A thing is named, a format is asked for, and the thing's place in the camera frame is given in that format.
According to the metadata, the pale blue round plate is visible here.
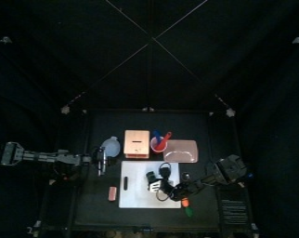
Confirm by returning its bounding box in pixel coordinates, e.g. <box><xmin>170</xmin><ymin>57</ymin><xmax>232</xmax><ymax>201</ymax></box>
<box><xmin>100</xmin><ymin>136</ymin><xmax>122</xmax><ymax>158</ymax></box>

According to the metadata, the clear pink plastic tray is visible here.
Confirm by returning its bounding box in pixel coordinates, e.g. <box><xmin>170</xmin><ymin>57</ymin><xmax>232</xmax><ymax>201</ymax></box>
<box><xmin>162</xmin><ymin>139</ymin><xmax>200</xmax><ymax>164</ymax></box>

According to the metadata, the red toy utensil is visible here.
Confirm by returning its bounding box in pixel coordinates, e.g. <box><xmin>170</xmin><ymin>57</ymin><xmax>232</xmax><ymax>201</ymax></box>
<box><xmin>154</xmin><ymin>131</ymin><xmax>173</xmax><ymax>151</ymax></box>

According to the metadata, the wooden box with slot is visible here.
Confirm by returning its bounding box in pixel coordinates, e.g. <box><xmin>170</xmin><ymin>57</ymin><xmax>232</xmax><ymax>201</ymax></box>
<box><xmin>122</xmin><ymin>129</ymin><xmax>150</xmax><ymax>160</ymax></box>

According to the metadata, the red cup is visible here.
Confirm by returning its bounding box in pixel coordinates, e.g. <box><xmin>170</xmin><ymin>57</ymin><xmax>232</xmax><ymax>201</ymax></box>
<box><xmin>149</xmin><ymin>136</ymin><xmax>168</xmax><ymax>154</ymax></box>

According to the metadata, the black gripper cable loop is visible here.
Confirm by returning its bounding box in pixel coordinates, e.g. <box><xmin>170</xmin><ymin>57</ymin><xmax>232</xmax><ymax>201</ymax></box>
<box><xmin>157</xmin><ymin>162</ymin><xmax>173</xmax><ymax>180</ymax></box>

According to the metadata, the pink toy sushi piece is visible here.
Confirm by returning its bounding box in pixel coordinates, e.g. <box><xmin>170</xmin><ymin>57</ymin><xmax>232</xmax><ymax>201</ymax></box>
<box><xmin>108</xmin><ymin>186</ymin><xmax>117</xmax><ymax>202</ymax></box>

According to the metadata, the orange toy carrot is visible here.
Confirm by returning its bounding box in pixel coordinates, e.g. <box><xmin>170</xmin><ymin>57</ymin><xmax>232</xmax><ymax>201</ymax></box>
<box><xmin>181</xmin><ymin>198</ymin><xmax>194</xmax><ymax>218</ymax></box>

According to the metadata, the white cutting board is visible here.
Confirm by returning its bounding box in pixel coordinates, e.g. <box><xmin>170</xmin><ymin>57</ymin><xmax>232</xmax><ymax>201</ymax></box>
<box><xmin>117</xmin><ymin>160</ymin><xmax>182</xmax><ymax>209</ymax></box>

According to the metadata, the blue toy utensil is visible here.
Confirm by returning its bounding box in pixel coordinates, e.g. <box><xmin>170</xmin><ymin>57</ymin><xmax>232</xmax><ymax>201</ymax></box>
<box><xmin>152</xmin><ymin>129</ymin><xmax>164</xmax><ymax>146</ymax></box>

